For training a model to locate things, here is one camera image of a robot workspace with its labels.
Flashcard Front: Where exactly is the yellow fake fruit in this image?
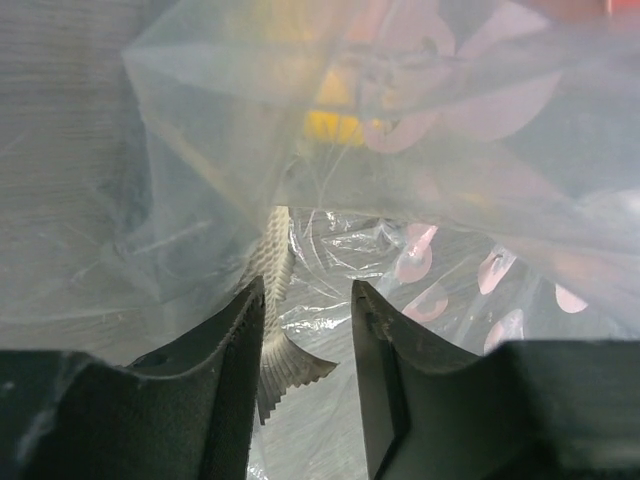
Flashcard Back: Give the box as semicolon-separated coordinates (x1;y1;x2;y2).
303;71;364;146

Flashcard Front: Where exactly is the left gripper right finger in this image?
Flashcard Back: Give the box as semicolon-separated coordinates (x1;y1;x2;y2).
351;281;639;479

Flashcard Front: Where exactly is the clear zip top bag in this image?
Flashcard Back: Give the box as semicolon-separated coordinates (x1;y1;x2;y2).
1;1;639;479

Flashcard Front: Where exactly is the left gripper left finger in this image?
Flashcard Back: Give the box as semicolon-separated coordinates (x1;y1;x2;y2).
1;279;265;479

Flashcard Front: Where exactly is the grey fake fish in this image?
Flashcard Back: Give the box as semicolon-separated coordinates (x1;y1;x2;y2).
238;206;338;425

